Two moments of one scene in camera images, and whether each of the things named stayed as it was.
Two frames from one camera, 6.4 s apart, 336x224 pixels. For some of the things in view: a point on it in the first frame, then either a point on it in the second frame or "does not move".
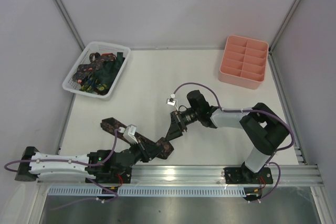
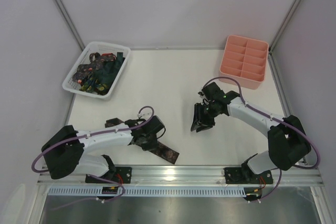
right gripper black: [177, 121] → [203, 115]
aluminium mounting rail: [283, 175] does not move
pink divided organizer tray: [243, 62] does not move
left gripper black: [143, 150] → [144, 141]
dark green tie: [108, 69] does not move
